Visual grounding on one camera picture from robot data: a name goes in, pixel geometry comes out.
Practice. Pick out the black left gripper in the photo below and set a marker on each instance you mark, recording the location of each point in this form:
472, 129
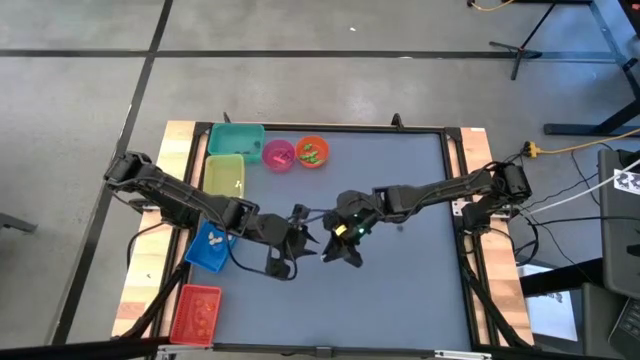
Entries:
275, 227

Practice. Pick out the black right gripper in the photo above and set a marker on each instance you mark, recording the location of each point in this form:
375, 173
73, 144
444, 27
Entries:
355, 212

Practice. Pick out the blue plastic basket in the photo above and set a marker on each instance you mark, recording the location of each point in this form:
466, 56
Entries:
205, 257

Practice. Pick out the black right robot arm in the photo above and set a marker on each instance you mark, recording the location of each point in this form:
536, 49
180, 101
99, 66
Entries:
440, 192

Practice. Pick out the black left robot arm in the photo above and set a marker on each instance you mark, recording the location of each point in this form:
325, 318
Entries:
190, 200

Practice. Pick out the orange plastic bowl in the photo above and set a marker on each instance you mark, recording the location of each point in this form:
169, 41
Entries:
322, 145

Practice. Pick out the pink plastic bowl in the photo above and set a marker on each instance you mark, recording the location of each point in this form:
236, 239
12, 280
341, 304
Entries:
272, 149

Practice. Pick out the yellow plastic bin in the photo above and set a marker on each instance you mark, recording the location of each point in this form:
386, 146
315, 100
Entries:
222, 175

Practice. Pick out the teal plastic bin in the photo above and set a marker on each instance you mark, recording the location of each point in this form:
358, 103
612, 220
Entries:
232, 137

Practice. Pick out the red plastic basket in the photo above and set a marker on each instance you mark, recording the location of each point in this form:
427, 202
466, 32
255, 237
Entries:
195, 320

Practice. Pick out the wooden table side board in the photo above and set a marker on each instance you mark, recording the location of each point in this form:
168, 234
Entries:
145, 280
512, 290

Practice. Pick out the white floor paper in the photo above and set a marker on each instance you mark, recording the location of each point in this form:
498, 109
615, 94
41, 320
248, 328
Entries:
552, 315

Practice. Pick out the black floor beam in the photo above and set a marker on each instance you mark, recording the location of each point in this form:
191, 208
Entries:
560, 277

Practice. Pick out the black floor bar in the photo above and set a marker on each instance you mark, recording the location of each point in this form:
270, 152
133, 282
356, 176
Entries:
75, 350

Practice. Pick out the gray floor box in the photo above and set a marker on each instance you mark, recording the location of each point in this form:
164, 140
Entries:
597, 325

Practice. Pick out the black tripod stand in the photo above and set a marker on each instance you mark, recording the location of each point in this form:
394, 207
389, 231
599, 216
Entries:
520, 50

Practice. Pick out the dark gray desk top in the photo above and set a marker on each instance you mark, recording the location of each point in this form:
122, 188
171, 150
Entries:
617, 240

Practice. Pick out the gray chair leg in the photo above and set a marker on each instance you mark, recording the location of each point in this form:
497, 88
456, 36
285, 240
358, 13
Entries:
15, 223

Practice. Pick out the black keyboard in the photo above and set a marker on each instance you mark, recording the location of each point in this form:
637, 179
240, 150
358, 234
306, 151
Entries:
627, 330

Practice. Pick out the white marker paper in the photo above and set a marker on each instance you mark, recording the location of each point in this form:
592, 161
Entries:
629, 181

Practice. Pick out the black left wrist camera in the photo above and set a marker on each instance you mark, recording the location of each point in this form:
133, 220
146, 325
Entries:
279, 265

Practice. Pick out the black frame bracket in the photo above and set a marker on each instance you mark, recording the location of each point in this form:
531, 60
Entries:
226, 118
398, 120

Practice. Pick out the silver metal bracket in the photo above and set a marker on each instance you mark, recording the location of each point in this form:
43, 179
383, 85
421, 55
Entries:
462, 355

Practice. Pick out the black desk frame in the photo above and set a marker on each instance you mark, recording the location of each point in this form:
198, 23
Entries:
590, 125

